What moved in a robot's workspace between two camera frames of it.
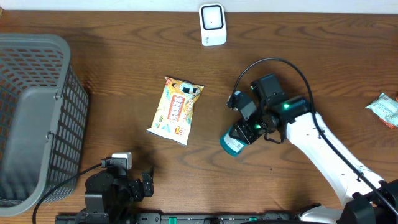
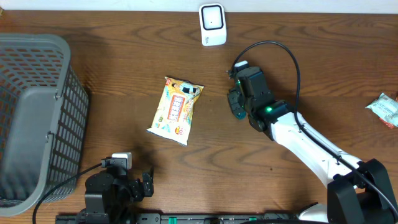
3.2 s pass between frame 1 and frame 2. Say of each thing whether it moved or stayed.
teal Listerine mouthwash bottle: moved
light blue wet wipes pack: stayed
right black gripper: moved
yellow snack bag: stayed
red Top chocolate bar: stayed
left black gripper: stayed
